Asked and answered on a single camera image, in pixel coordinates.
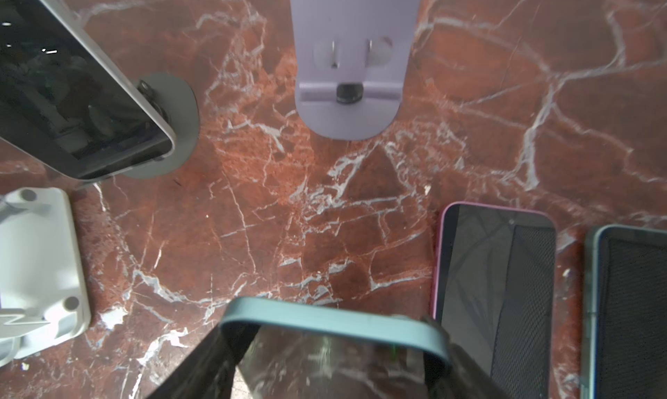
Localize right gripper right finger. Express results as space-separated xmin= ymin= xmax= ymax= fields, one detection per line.
xmin=421 ymin=317 xmax=509 ymax=398

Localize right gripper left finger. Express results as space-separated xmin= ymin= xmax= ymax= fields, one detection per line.
xmin=149 ymin=322 xmax=261 ymax=399

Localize black phone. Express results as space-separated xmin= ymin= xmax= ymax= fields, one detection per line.
xmin=220 ymin=298 xmax=452 ymax=398
xmin=1 ymin=0 xmax=175 ymax=181
xmin=431 ymin=202 xmax=556 ymax=398
xmin=580 ymin=225 xmax=666 ymax=398

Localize white phone stand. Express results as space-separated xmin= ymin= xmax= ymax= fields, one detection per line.
xmin=1 ymin=187 xmax=91 ymax=365

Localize dark grey round stand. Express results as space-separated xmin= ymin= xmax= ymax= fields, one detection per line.
xmin=123 ymin=73 xmax=200 ymax=180

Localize purple round phone stand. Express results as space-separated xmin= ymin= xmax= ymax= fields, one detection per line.
xmin=290 ymin=0 xmax=421 ymax=140

